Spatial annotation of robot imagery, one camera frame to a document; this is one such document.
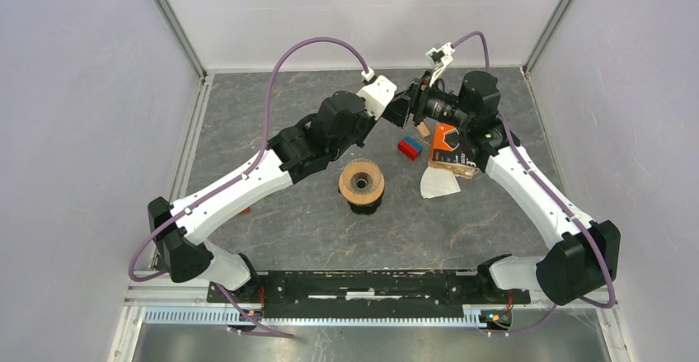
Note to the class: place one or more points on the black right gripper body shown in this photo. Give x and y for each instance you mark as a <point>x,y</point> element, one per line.
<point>429,101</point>

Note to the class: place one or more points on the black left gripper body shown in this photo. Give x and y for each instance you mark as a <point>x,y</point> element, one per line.
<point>365,123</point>

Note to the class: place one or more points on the orange black coffee filter box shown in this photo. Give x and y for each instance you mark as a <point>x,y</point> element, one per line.
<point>447,147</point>

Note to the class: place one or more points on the clear ribbed glass funnel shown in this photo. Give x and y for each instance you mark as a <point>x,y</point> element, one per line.
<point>361,179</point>

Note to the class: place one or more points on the round wooden dripper stand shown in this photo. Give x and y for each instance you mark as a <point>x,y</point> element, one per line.
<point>361,190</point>

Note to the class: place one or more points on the paper coffee filters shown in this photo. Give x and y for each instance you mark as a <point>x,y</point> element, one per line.
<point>463,171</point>

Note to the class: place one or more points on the dark green glass dripper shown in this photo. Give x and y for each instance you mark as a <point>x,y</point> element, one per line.
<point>354,193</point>

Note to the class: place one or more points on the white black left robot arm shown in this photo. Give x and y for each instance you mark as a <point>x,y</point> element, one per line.
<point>181,229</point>

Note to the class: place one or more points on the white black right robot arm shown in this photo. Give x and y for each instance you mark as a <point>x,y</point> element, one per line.
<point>582,257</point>

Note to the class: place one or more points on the loose white paper filter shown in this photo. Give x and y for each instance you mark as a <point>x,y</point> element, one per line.
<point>438,182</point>

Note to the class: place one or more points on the red lego brick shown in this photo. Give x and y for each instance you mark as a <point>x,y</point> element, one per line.
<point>408,150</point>

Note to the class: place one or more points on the blue lego brick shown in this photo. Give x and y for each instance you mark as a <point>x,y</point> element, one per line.
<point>414,146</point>

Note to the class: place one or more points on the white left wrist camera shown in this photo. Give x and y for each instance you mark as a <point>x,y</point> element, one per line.
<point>377,92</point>

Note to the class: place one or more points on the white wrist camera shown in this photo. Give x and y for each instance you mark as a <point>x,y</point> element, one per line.
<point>377,92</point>
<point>440,58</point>

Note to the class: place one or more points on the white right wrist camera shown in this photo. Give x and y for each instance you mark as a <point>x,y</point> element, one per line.
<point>440,58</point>

